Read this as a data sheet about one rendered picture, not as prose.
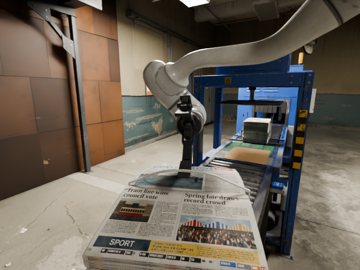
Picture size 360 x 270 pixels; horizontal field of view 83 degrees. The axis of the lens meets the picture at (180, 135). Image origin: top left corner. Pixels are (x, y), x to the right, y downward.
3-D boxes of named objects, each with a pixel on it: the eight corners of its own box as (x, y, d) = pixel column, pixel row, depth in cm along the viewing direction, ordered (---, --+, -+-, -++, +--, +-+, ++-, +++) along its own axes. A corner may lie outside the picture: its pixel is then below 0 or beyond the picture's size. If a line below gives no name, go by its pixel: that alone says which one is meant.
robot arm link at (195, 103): (189, 140, 72) (164, 112, 71) (192, 129, 87) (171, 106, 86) (212, 120, 69) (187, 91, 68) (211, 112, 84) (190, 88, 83)
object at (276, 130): (283, 155, 229) (283, 147, 227) (226, 147, 260) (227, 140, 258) (287, 132, 360) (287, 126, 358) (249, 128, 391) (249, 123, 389)
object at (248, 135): (267, 144, 237) (269, 122, 231) (241, 141, 251) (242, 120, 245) (270, 138, 269) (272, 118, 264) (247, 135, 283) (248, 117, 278)
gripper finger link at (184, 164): (180, 160, 53) (180, 163, 53) (177, 175, 46) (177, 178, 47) (192, 160, 53) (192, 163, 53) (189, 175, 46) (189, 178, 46)
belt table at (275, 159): (278, 179, 168) (280, 167, 166) (205, 165, 199) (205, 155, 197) (283, 155, 228) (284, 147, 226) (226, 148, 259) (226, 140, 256)
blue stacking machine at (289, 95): (306, 171, 363) (323, 48, 319) (233, 159, 424) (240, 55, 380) (302, 150, 492) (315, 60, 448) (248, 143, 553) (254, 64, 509)
